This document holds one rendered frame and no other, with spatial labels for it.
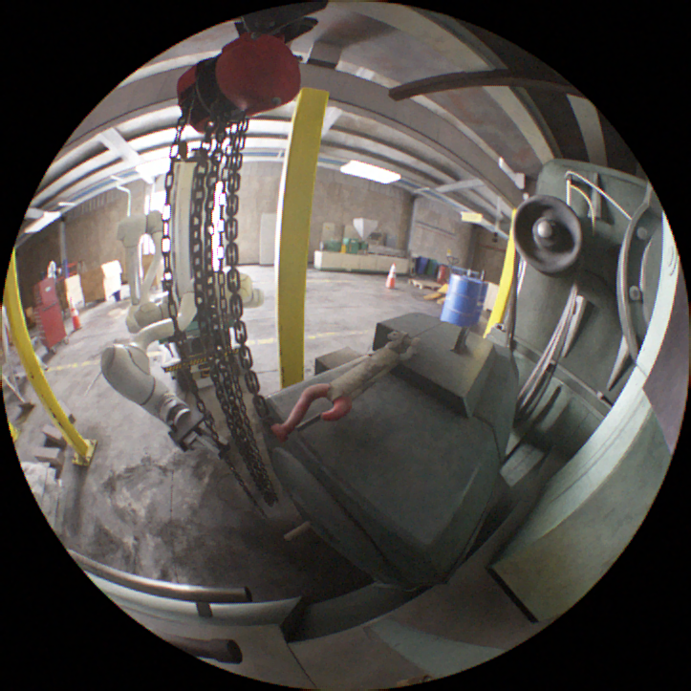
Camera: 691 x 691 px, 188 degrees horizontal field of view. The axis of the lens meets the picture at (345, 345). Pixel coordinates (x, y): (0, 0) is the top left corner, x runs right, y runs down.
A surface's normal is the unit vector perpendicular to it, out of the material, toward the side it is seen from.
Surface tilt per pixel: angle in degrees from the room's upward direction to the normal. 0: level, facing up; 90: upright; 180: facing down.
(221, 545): 0
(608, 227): 90
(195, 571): 0
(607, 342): 90
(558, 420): 90
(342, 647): 0
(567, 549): 72
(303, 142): 90
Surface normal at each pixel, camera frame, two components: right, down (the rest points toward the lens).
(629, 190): -0.91, 0.11
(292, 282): 0.40, 0.47
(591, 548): -0.84, -0.17
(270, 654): 0.11, -0.88
